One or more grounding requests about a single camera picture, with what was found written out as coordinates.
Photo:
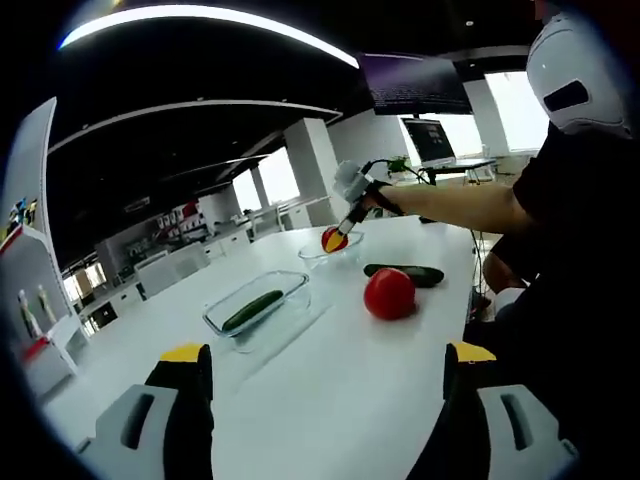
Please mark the white table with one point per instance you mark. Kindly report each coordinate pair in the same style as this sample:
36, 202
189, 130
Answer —
325, 400

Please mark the large red tomato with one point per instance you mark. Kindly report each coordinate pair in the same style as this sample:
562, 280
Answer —
390, 295

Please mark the white worn device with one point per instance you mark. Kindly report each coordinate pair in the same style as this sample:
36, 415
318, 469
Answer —
575, 60

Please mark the person's right hand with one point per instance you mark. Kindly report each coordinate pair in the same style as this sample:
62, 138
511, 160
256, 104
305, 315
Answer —
385, 200

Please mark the large dark wall screen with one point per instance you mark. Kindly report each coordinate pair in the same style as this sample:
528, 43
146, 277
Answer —
415, 82

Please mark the rectangular glass storage container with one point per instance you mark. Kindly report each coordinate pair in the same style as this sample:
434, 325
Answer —
295, 300

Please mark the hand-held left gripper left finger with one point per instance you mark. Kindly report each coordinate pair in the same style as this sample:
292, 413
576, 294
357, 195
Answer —
150, 440

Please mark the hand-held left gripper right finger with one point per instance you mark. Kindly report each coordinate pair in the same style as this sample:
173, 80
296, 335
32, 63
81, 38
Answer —
500, 440

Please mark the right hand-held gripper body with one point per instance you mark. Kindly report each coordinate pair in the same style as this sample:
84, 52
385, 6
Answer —
352, 180

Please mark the computer monitor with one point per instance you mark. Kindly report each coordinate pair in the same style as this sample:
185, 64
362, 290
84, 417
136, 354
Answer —
430, 140

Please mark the white display shelf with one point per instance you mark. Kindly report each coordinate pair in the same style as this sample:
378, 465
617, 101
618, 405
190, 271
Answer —
30, 270

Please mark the person's bare knee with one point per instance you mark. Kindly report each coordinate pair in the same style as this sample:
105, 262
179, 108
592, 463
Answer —
505, 272

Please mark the green cucumber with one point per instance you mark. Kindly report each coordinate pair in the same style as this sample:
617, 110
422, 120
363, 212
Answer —
252, 310
427, 276

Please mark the person's black clothing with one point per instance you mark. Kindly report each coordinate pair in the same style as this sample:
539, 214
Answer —
575, 325

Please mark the potted green plant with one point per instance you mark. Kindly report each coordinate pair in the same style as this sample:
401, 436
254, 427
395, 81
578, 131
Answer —
398, 165

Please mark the small red tomato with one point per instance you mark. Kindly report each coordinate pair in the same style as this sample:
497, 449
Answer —
330, 234

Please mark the round glass storage container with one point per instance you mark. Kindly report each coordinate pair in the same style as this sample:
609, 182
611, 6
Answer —
350, 257

